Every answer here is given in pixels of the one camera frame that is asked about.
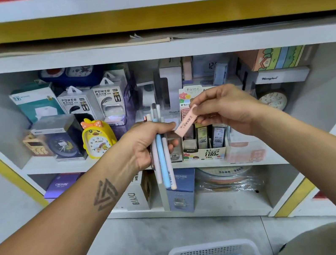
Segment person's left hand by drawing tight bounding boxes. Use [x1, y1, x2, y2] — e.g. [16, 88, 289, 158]
[113, 117, 184, 173]

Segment person's right hand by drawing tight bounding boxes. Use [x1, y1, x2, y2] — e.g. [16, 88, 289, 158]
[186, 78, 269, 144]

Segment bunch of slim pastel packets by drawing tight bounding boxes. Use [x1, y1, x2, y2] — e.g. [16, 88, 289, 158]
[142, 101, 179, 194]

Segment salmon pink refill packet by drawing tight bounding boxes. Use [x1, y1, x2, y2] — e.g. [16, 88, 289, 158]
[170, 103, 203, 140]

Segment white shelf with yellow trim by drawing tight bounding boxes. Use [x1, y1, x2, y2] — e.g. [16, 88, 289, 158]
[0, 0, 336, 255]

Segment person's left forearm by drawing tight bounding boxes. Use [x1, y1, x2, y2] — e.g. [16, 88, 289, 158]
[0, 153, 158, 255]

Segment person's right forearm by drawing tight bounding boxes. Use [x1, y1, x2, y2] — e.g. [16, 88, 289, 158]
[253, 104, 336, 255]

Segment purple translucent container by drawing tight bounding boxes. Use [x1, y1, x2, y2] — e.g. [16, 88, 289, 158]
[100, 80, 143, 139]

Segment clear plastic tray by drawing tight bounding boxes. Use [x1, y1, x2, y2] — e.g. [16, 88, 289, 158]
[136, 105, 187, 169]

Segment white round clock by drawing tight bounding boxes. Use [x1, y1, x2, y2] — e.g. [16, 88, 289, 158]
[256, 85, 291, 115]

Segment yellow alarm clock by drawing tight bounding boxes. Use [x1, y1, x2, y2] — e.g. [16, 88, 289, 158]
[79, 113, 121, 162]

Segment grey digital clock box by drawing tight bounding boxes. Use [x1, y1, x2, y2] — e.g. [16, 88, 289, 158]
[190, 50, 235, 90]

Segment clear pink label box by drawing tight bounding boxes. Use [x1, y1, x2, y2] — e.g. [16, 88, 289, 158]
[223, 124, 270, 169]

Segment large white cardboard box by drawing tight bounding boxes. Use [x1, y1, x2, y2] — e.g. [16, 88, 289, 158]
[109, 169, 157, 215]

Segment white refill display box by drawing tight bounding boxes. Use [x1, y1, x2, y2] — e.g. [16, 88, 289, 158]
[171, 80, 233, 165]

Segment tape dispenser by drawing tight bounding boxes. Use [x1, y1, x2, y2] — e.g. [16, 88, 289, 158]
[135, 80, 159, 109]

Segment white hanging accessory box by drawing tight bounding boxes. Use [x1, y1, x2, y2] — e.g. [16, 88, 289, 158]
[54, 81, 105, 128]
[90, 68, 136, 122]

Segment white long box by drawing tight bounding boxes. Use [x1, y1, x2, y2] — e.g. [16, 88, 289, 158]
[253, 62, 313, 89]

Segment blue small carton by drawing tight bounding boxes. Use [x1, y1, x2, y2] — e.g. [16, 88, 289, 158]
[163, 165, 203, 216]

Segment white tall box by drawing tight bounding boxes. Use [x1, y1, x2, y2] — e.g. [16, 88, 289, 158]
[157, 56, 190, 113]

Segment pastel sticky notes pack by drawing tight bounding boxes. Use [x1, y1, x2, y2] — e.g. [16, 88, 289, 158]
[237, 39, 319, 77]

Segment stack of wrapped discs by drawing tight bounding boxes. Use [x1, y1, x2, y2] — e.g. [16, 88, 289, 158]
[194, 157, 265, 200]

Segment flat cardboard sheets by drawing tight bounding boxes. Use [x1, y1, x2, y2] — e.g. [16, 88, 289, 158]
[127, 0, 336, 49]

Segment clear boxed dark clock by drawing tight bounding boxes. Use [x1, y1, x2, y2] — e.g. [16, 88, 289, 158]
[27, 110, 88, 168]

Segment purple box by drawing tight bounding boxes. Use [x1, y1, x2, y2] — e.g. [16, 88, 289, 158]
[40, 170, 85, 202]

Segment small tan alarm clock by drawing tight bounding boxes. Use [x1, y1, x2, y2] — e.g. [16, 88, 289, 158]
[21, 130, 51, 160]

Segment teal white box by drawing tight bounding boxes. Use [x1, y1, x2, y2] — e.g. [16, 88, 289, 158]
[8, 79, 66, 127]

